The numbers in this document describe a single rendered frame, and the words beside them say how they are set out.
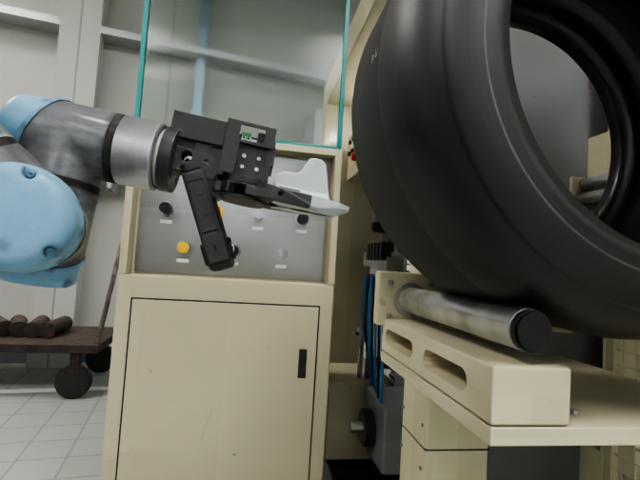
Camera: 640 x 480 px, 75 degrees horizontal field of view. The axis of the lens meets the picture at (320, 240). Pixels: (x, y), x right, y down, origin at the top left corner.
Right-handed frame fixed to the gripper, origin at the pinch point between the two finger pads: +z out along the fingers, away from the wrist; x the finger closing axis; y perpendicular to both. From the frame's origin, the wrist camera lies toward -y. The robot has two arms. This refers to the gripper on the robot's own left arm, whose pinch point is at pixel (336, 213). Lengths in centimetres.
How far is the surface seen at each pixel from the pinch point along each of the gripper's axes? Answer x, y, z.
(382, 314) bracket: 25.7, -12.5, 16.2
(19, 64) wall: 329, 117, -228
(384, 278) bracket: 25.7, -6.0, 15.4
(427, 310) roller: 12.8, -9.8, 18.7
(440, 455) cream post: 28, -37, 33
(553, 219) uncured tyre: -12.5, 1.8, 18.3
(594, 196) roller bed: 34, 21, 63
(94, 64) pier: 319, 129, -167
